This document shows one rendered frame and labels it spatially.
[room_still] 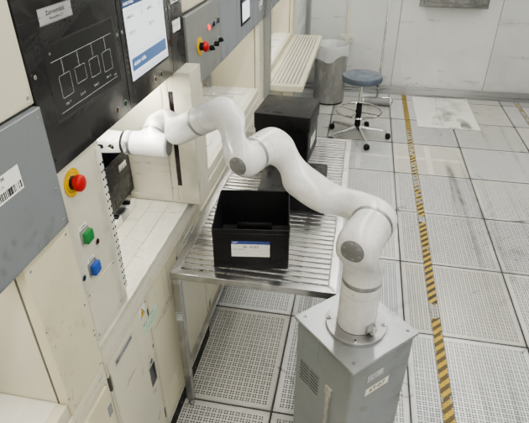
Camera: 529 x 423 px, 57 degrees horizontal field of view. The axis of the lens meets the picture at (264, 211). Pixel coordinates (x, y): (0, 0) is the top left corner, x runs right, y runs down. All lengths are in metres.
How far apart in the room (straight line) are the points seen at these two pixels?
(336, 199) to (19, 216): 0.79
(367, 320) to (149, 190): 1.01
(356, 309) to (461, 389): 1.15
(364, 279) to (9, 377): 0.95
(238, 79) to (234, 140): 1.92
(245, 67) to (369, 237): 2.13
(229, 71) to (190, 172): 1.47
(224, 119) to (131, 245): 0.62
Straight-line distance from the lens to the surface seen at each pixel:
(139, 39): 1.51
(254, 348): 2.55
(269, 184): 2.12
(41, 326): 1.20
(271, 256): 1.76
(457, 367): 2.64
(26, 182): 1.05
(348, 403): 1.62
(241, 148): 1.35
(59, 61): 1.15
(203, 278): 1.78
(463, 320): 2.89
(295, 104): 2.58
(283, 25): 4.69
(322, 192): 1.36
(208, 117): 1.45
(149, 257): 1.73
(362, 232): 1.29
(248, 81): 3.27
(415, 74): 5.95
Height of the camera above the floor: 1.90
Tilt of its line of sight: 33 degrees down
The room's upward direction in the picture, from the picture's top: straight up
